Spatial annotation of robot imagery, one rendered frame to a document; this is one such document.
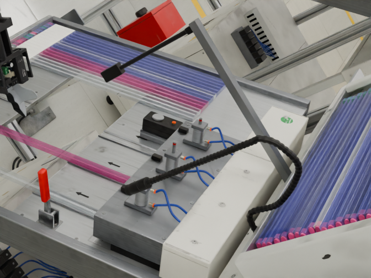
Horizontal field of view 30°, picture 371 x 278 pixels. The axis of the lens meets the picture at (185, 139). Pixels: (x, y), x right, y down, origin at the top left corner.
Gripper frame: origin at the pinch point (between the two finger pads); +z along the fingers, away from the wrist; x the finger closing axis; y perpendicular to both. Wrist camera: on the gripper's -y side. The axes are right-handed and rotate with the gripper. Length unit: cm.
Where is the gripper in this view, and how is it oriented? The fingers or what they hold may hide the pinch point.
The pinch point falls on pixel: (0, 127)
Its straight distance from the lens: 125.0
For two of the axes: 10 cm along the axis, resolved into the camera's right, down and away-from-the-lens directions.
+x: 4.3, -4.7, 7.7
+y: 8.9, 1.0, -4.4
